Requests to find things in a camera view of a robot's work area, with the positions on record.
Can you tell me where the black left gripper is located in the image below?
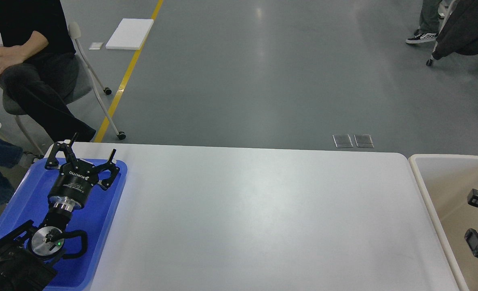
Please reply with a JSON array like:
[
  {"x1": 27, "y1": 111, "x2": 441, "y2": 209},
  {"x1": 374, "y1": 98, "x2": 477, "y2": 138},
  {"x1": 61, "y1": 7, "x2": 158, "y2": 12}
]
[{"x1": 44, "y1": 132, "x2": 120, "y2": 210}]

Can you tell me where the clear floor plate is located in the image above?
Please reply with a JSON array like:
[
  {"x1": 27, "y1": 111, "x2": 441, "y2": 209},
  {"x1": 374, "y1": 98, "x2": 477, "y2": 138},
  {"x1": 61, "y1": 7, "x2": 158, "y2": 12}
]
[
  {"x1": 333, "y1": 134, "x2": 354, "y2": 148},
  {"x1": 354, "y1": 134, "x2": 375, "y2": 148}
]

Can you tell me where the blue plastic tray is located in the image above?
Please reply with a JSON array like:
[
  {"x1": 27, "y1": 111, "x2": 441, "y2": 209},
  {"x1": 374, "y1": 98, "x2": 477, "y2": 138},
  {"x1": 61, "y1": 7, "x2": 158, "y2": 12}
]
[{"x1": 0, "y1": 158, "x2": 127, "y2": 291}]

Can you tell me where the grey rolling chair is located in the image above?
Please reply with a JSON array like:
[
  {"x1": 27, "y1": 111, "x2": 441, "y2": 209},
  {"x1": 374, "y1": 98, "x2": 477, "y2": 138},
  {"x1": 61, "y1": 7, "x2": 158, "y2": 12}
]
[{"x1": 0, "y1": 22, "x2": 126, "y2": 155}]

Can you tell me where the seated person in black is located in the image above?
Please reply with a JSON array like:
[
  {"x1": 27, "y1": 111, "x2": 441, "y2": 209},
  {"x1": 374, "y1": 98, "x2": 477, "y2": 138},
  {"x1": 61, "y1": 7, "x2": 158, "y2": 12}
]
[{"x1": 0, "y1": 0, "x2": 96, "y2": 142}]

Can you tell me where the white foam board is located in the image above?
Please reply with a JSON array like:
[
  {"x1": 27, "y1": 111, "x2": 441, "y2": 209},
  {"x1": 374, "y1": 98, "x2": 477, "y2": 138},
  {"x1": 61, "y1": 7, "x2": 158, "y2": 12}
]
[{"x1": 105, "y1": 18, "x2": 154, "y2": 50}]

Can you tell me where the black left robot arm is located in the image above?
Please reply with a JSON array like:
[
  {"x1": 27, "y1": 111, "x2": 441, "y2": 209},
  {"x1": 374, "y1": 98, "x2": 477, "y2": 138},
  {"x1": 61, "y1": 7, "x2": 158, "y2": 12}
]
[{"x1": 0, "y1": 135, "x2": 120, "y2": 291}]

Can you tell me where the small white floor card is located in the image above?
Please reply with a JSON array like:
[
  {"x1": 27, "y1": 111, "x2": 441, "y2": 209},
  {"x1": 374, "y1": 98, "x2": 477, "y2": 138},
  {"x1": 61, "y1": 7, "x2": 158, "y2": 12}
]
[{"x1": 88, "y1": 42, "x2": 103, "y2": 50}]

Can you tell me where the chair with black jacket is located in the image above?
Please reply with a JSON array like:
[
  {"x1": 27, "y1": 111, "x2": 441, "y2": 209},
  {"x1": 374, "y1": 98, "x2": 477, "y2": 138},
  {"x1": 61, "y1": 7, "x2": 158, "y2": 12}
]
[{"x1": 426, "y1": 0, "x2": 478, "y2": 66}]

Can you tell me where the left clear floor plate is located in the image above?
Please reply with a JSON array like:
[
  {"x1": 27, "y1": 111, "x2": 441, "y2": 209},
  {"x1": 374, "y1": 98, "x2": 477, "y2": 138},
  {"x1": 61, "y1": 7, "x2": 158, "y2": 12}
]
[{"x1": 333, "y1": 134, "x2": 354, "y2": 148}]

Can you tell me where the person with checkered shoe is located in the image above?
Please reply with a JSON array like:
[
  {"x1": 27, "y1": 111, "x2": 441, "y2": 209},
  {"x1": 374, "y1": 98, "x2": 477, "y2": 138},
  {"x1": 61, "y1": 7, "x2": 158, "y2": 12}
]
[{"x1": 405, "y1": 0, "x2": 441, "y2": 44}]

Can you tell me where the beige plastic bin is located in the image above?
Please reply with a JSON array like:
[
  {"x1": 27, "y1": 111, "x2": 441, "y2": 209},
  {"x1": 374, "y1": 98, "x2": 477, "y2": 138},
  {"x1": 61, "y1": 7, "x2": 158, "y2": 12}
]
[{"x1": 409, "y1": 154, "x2": 478, "y2": 291}]

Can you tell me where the right clear floor plate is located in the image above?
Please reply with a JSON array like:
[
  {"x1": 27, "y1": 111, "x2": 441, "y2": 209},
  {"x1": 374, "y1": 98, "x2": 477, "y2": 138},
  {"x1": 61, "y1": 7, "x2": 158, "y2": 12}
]
[{"x1": 354, "y1": 134, "x2": 375, "y2": 148}]

